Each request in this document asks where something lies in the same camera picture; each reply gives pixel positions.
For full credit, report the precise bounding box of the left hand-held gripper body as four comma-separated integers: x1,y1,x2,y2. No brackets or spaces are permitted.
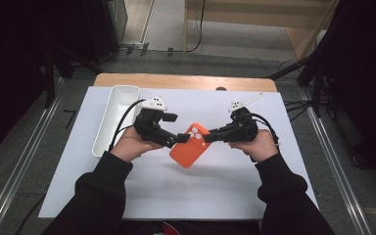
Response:
133,95,180,150

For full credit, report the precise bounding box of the black tripod stand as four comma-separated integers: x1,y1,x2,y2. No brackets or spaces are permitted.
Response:
268,55,337,118

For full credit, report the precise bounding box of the hand-held gripper black cable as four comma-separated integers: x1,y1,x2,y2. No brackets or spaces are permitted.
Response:
249,112,281,147
108,98,146,153

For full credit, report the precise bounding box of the white table board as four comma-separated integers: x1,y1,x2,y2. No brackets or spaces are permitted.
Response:
38,85,323,220

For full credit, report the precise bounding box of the left hand-held gripper black cable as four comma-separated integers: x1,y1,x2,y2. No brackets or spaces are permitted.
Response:
108,98,146,153

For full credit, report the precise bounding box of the thin black floor cable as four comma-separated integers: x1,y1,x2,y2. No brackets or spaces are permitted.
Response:
15,190,51,235

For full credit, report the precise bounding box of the hanging black cable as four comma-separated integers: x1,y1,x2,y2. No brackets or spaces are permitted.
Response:
165,0,207,55

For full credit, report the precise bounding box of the black metal stand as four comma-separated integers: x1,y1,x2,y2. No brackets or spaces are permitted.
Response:
43,45,102,109

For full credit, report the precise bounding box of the orange phone case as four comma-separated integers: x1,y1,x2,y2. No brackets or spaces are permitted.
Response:
168,122,213,169

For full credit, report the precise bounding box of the right hand-held gripper black cable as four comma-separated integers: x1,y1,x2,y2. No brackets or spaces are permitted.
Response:
249,112,281,147

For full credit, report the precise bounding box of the person's right hand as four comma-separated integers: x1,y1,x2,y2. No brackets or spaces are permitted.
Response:
228,128,280,164

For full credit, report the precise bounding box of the light wooden shelf unit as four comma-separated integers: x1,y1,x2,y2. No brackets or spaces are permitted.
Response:
184,0,341,62

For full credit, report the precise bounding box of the white plastic storage box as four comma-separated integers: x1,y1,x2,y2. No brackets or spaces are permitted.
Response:
91,84,142,159

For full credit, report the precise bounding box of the black cabinet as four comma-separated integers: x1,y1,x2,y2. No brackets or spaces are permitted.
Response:
82,0,128,65

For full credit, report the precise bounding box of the metal floor rail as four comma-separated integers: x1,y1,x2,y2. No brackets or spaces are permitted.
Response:
298,87,373,235
0,76,67,235

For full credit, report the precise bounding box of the person's left hand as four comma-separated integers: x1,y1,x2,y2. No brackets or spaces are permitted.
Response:
109,125,165,164

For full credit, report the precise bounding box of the wooden table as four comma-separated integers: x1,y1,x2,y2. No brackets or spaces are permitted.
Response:
93,72,278,93

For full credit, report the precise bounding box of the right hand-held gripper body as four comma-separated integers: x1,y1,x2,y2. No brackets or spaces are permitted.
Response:
223,92,264,144

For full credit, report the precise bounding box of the black curtain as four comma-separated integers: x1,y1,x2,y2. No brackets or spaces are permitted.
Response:
319,0,376,180
0,0,89,161

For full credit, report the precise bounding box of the white power strip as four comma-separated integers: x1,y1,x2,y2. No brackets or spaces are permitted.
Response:
120,40,145,50

